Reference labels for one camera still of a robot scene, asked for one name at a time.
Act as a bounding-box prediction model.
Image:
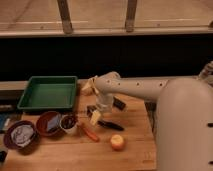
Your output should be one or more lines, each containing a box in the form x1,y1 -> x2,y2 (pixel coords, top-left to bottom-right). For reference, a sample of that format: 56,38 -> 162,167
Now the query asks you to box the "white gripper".
90,94 -> 114,125

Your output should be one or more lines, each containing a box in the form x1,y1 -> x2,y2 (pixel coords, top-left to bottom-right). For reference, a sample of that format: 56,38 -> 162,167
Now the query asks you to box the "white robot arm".
92,72 -> 213,171

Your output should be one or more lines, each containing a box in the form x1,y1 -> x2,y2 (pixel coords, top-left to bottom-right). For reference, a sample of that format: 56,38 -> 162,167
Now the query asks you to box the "orange carrot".
79,123 -> 100,142

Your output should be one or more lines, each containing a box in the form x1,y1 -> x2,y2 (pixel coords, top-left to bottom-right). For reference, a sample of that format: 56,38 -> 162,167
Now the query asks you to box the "black block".
113,98 -> 126,110

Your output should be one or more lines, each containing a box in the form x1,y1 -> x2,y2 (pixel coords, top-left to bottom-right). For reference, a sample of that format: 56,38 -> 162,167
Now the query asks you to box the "banana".
81,76 -> 99,96

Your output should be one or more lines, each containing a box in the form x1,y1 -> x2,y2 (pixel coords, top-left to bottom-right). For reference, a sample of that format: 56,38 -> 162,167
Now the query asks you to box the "white cup with dark contents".
60,115 -> 77,136

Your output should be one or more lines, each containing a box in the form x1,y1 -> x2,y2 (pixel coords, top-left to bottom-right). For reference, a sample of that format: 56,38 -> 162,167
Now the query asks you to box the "yellow apple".
110,134 -> 125,150

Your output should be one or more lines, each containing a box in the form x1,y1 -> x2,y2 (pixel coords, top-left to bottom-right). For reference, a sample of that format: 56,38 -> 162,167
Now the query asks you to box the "red bowl with object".
36,111 -> 61,137

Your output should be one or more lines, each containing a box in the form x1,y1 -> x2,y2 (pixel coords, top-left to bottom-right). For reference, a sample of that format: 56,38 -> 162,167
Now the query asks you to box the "green plastic tray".
17,76 -> 78,111

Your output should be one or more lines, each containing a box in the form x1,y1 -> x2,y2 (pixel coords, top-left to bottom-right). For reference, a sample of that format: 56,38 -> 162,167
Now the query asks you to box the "maroon bowl with cloth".
3,120 -> 37,150

